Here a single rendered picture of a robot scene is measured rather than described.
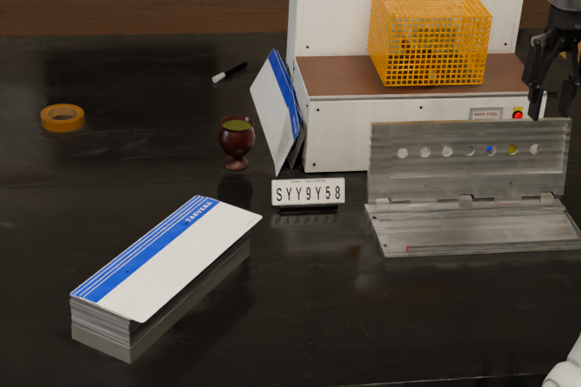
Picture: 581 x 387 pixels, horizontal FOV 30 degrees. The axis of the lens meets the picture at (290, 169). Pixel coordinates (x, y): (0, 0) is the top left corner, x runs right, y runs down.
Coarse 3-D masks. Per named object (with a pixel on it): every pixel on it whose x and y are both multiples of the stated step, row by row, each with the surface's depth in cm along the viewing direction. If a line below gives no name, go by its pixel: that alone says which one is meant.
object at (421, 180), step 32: (384, 128) 226; (416, 128) 229; (448, 128) 230; (480, 128) 231; (512, 128) 232; (544, 128) 233; (384, 160) 229; (416, 160) 231; (448, 160) 232; (480, 160) 234; (512, 160) 235; (544, 160) 236; (384, 192) 232; (416, 192) 233; (448, 192) 234; (480, 192) 235; (512, 192) 236
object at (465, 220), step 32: (384, 224) 229; (416, 224) 229; (448, 224) 230; (480, 224) 230; (512, 224) 231; (544, 224) 232; (384, 256) 218; (416, 256) 218; (448, 256) 220; (480, 256) 221; (512, 256) 222; (544, 256) 223; (576, 256) 224
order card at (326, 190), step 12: (276, 180) 234; (288, 180) 234; (300, 180) 235; (312, 180) 235; (324, 180) 235; (336, 180) 236; (276, 192) 234; (288, 192) 234; (300, 192) 235; (312, 192) 235; (324, 192) 236; (336, 192) 236; (276, 204) 234; (288, 204) 235; (300, 204) 235
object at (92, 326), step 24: (240, 240) 214; (216, 264) 208; (192, 288) 202; (72, 312) 192; (96, 312) 188; (168, 312) 196; (72, 336) 194; (96, 336) 191; (120, 336) 188; (144, 336) 191
